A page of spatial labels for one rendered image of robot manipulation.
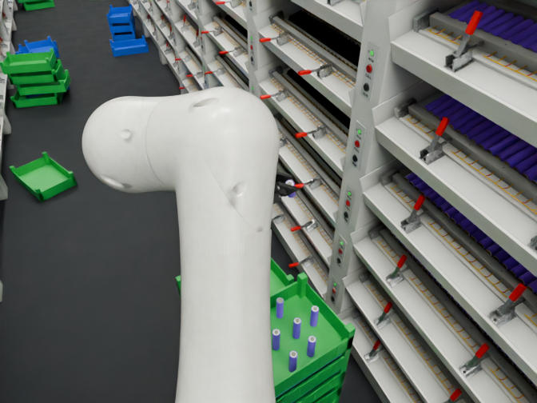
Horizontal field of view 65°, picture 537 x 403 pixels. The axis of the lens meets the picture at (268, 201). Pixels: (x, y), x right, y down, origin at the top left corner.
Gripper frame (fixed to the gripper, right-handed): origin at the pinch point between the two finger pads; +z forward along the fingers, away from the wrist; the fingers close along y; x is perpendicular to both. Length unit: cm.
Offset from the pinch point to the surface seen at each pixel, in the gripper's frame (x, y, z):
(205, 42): -53, -117, 91
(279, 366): -24.9, 32.1, 20.3
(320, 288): -34, 15, 78
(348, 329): -8.2, 29.2, 26.4
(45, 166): -166, -101, 72
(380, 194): 8.2, 1.8, 37.1
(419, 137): 23.3, -3.2, 24.0
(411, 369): -5, 45, 51
